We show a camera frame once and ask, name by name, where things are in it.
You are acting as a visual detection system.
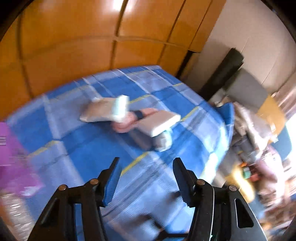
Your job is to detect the white foam sponge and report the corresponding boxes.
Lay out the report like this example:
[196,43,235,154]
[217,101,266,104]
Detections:
[135,110,181,138]

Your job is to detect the pink knitted hat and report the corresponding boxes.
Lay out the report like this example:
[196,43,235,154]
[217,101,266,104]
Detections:
[111,108,159,133]

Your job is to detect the purple cardboard box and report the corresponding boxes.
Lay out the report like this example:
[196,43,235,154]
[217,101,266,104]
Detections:
[1,122,44,197]

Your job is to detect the blue plaid bed cover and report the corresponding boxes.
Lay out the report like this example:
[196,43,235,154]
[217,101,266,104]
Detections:
[7,65,234,240]

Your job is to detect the white rolled sock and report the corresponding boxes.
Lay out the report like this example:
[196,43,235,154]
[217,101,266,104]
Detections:
[153,130,173,152]

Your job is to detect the grey chair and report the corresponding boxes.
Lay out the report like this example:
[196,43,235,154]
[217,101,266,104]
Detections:
[223,68,268,113]

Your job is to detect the face mask packet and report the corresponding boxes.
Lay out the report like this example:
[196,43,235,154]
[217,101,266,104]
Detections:
[80,95,130,123]

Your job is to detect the orange wooden wardrobe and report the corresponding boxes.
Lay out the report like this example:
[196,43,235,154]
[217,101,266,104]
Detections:
[1,1,225,118]

